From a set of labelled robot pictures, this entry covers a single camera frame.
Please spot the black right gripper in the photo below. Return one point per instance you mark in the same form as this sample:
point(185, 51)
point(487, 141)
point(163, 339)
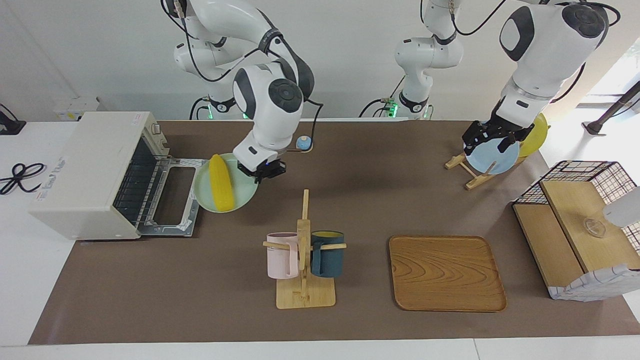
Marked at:
point(265, 167)

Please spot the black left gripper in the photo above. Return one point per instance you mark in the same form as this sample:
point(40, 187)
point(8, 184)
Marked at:
point(502, 129)

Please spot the mint green plate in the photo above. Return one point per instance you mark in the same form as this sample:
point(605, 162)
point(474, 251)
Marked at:
point(245, 192)

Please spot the yellow corn cob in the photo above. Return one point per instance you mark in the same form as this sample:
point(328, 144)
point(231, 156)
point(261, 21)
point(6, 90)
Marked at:
point(221, 182)

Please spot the toaster oven glass door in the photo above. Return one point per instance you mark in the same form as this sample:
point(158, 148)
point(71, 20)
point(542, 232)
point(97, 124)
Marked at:
point(190, 170)

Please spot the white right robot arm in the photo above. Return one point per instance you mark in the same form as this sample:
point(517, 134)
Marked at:
point(270, 130)

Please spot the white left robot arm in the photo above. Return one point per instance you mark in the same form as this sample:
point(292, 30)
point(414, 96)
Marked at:
point(540, 70)

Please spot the white toaster oven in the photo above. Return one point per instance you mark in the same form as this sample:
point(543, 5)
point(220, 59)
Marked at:
point(80, 170)

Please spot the light blue plate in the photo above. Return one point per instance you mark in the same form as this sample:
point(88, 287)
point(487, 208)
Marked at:
point(492, 159)

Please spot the wooden plate rack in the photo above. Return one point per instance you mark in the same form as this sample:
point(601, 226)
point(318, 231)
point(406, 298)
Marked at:
point(475, 181)

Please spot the yellow plate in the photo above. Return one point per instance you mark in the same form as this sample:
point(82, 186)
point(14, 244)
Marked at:
point(536, 137)

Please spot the small blue call bell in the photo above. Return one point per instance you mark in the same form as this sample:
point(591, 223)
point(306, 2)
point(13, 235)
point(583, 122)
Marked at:
point(305, 144)

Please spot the pink mug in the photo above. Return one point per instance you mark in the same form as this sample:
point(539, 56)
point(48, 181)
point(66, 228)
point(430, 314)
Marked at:
point(280, 257)

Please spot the dark blue mug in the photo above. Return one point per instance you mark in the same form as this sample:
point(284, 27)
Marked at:
point(330, 260)

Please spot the brown table mat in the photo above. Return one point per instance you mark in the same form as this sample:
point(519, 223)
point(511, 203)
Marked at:
point(210, 280)

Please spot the wooden mug rack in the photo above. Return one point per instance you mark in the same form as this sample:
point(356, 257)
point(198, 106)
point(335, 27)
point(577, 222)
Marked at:
point(305, 295)

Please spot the black stand leg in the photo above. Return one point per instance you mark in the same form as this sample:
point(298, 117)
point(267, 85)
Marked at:
point(612, 109)

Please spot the small clear glass cup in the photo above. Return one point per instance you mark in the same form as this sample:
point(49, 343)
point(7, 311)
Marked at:
point(594, 228)

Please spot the wooden serving tray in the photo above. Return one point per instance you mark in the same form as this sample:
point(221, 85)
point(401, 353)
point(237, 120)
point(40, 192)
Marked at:
point(445, 275)

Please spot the white checkered cloth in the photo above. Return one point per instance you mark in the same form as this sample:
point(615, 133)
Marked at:
point(595, 287)

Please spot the white power box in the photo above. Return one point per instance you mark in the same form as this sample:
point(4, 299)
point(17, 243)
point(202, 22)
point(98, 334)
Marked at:
point(75, 107)

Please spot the black desk clamp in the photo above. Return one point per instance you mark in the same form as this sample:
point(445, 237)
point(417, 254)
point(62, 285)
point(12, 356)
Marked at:
point(10, 126)

